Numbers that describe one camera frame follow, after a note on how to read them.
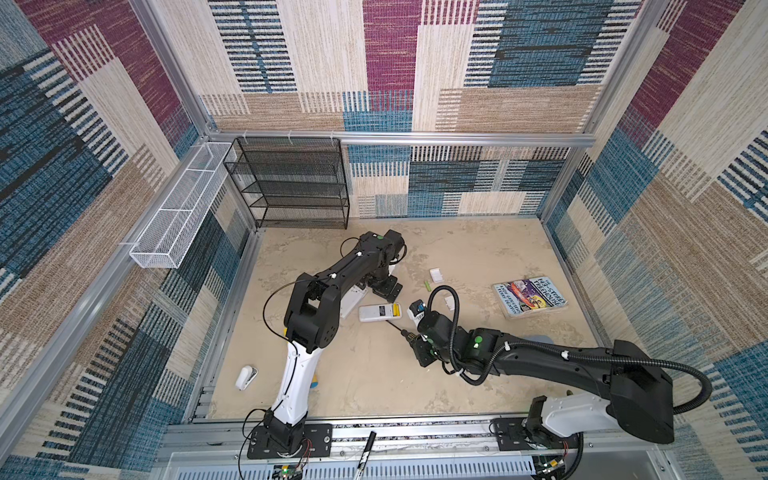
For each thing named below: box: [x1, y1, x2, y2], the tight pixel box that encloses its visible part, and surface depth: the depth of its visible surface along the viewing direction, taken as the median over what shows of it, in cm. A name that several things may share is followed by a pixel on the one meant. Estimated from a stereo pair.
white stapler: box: [235, 365, 259, 392], surface depth 83 cm
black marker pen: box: [354, 430, 377, 480], surface depth 72 cm
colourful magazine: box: [492, 276, 568, 318], surface depth 98 cm
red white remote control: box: [358, 302, 402, 323], surface depth 96 cm
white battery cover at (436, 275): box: [430, 268, 444, 283], surface depth 107 cm
